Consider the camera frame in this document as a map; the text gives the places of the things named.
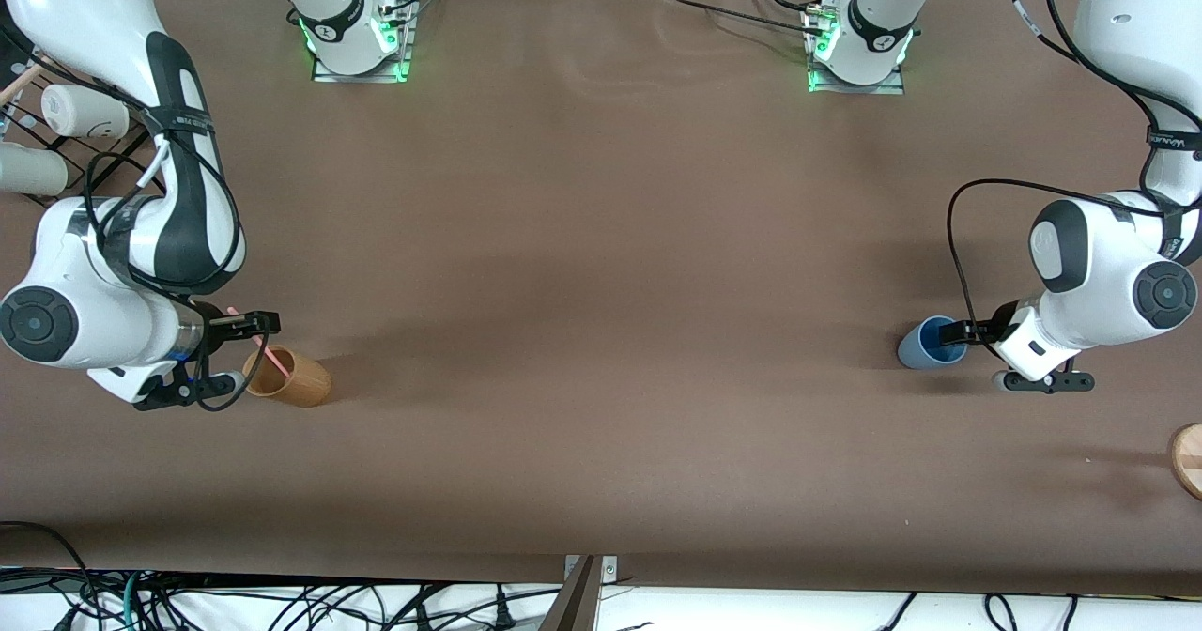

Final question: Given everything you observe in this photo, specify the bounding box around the pink chopstick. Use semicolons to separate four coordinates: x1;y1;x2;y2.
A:
227;307;291;377

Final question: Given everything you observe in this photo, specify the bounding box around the blue cup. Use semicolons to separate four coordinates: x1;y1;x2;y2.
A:
897;316;969;370

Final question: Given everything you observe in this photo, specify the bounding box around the brown bamboo cup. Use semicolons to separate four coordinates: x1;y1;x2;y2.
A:
241;345;332;408

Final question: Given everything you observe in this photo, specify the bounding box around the off-white cylindrical cup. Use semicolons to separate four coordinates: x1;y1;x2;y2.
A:
0;142;69;196

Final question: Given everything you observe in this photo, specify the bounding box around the round wooden disc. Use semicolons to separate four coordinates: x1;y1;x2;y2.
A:
1168;423;1202;500

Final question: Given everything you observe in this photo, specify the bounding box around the white mug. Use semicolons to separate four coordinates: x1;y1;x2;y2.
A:
41;84;131;141

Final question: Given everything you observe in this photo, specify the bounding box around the wooden stick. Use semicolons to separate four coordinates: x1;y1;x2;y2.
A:
0;62;44;108

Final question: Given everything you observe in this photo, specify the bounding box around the dark grey metal bar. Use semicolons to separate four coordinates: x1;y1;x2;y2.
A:
538;556;604;631

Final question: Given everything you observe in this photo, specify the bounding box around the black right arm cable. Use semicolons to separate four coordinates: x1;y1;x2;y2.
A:
83;44;275;413

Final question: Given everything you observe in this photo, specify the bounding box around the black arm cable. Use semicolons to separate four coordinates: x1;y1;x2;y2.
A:
83;44;275;413
947;0;1202;350

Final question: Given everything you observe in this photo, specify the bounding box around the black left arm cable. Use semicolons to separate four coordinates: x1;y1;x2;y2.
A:
947;0;1202;350

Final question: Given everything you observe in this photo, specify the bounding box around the black wire rack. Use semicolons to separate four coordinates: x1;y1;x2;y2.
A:
0;72;168;208

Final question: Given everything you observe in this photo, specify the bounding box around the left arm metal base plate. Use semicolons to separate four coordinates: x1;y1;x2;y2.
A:
808;7;906;96

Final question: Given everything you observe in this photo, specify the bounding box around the black looped floor cable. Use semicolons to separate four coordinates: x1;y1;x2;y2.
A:
0;520;106;631

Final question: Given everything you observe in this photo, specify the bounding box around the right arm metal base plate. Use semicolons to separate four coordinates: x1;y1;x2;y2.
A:
312;0;415;84

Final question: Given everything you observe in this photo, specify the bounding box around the long black table cable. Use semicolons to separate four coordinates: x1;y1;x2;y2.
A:
657;0;827;36

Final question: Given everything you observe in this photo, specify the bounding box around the small metal edge bracket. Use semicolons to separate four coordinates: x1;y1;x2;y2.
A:
563;556;619;585

